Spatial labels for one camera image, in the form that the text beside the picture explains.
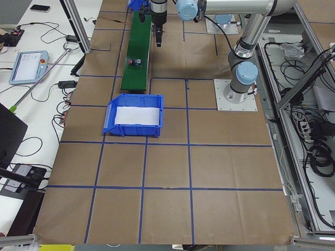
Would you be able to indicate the long metal rod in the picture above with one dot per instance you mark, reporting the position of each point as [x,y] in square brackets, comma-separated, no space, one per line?
[40,79]

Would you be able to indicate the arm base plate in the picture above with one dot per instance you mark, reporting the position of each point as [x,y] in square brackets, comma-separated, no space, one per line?
[228,100]
[229,29]

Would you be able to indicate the right blue plastic bin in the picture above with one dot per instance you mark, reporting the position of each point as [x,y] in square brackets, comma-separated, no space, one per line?
[138,5]

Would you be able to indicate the black power adapter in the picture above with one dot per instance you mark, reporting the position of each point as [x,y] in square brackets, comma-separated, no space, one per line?
[71,39]

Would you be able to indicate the aluminium frame post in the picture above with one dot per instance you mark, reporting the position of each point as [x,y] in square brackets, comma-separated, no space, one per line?
[76,24]

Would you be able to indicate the red mushroom push button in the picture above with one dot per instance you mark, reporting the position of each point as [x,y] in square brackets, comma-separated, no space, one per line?
[135,62]

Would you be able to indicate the white foam pad left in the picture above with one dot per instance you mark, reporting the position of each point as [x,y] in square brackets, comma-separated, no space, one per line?
[138,115]

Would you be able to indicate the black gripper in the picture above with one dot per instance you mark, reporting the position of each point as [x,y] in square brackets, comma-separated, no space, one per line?
[158,16]

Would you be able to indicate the green conveyor belt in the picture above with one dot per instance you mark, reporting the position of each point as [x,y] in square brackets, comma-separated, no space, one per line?
[135,77]

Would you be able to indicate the blue teach pendant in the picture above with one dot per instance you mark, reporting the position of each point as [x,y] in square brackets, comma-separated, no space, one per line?
[29,67]

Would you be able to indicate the black smartphone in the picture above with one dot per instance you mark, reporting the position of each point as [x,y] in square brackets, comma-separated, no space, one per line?
[40,8]

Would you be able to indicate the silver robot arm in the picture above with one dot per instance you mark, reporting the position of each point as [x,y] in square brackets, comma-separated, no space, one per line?
[223,19]
[244,72]

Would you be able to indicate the left blue plastic bin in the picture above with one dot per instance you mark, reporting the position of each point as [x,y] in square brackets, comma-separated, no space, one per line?
[133,100]

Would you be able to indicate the blue plastic bin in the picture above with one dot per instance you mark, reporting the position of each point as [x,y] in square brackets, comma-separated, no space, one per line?
[138,5]
[133,100]

